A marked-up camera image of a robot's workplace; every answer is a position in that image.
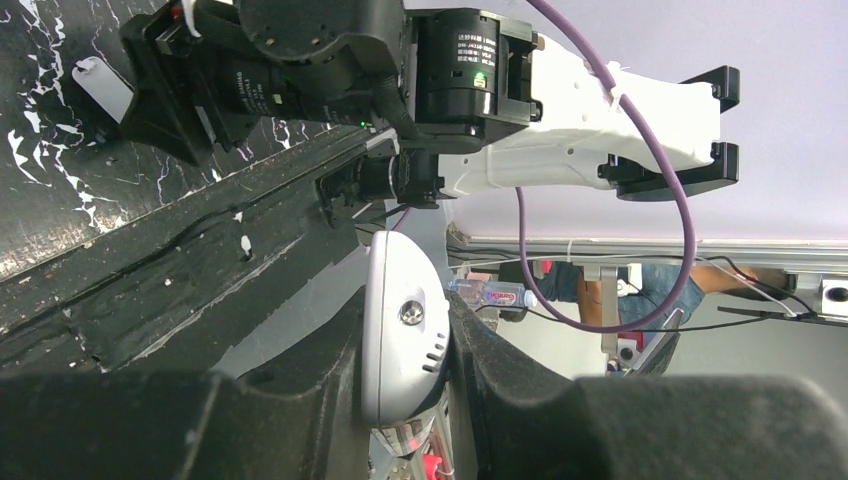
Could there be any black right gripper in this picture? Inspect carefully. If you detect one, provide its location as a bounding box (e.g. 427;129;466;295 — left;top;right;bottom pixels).
119;1;292;165

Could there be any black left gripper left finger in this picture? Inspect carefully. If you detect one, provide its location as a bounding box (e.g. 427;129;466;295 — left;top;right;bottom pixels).
1;292;368;479

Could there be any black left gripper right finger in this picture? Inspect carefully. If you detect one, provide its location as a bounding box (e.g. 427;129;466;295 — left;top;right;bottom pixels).
447;294;847;479

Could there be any white remote battery cover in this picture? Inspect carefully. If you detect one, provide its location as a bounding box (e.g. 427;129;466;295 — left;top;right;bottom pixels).
72;56;134;124

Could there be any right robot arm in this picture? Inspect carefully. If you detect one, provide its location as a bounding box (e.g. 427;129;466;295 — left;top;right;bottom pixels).
120;1;740;208

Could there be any plastic water bottle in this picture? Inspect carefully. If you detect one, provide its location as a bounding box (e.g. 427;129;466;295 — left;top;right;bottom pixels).
448;279;538;310

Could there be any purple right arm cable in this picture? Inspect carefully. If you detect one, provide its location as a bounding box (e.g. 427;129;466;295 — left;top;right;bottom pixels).
515;0;699;335

